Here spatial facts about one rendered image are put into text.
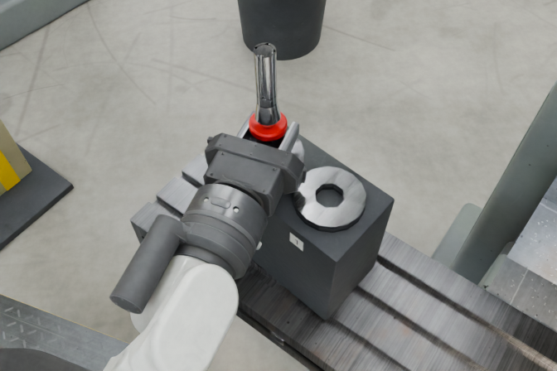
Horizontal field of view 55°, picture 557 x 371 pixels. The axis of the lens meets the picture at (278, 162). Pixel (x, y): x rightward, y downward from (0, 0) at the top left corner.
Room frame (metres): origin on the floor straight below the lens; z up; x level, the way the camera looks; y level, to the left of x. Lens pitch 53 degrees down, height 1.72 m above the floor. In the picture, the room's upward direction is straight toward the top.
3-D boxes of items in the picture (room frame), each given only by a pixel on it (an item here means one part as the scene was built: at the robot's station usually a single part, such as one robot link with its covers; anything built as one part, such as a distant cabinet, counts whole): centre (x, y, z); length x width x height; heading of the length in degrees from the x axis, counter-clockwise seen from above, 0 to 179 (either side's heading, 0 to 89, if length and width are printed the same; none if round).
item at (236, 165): (0.34, 0.05, 1.20); 0.13 x 0.12 x 0.10; 69
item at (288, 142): (0.42, -0.02, 1.20); 0.06 x 0.02 x 0.03; 159
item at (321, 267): (0.40, -0.03, 1.07); 0.22 x 0.12 x 0.20; 48
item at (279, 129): (0.43, 0.01, 1.22); 0.05 x 0.05 x 0.01
